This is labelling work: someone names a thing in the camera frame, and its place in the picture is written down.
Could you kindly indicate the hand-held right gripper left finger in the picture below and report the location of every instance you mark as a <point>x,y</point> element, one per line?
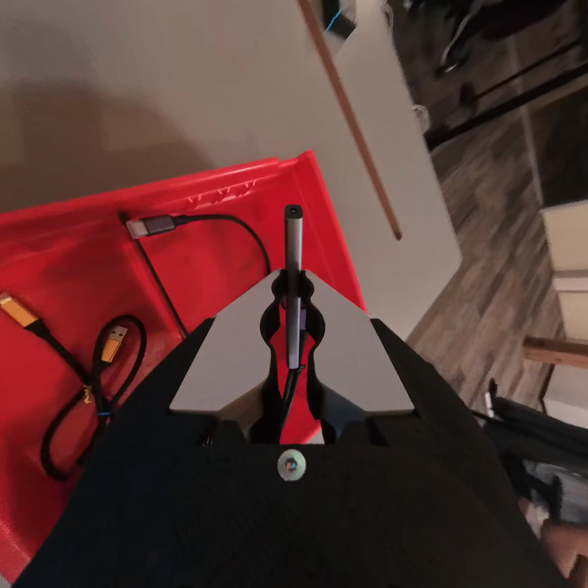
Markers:
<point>220,363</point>

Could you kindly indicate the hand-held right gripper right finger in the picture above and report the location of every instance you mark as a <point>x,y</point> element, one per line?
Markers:
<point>363,363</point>

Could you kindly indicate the red plastic bin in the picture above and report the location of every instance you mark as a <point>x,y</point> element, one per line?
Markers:
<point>220,275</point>

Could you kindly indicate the grey usb hub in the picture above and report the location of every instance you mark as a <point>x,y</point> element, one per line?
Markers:
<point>293,248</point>

